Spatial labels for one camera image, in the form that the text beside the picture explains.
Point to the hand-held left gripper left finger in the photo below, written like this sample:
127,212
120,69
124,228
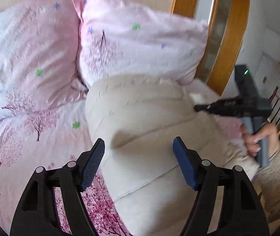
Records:
93,163

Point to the beige quilted blanket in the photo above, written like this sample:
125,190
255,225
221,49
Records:
142,118

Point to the wooden framed door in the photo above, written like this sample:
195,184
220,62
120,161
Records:
228,29

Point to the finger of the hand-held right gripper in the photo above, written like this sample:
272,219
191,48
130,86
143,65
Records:
216,107

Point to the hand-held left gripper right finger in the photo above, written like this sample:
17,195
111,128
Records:
185,167

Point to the pink floral bed sheet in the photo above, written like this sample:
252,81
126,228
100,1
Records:
31,152

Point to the person's right hand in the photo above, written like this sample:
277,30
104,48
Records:
265,134

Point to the pink floral pillow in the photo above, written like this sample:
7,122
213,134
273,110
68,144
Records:
135,39
27,54

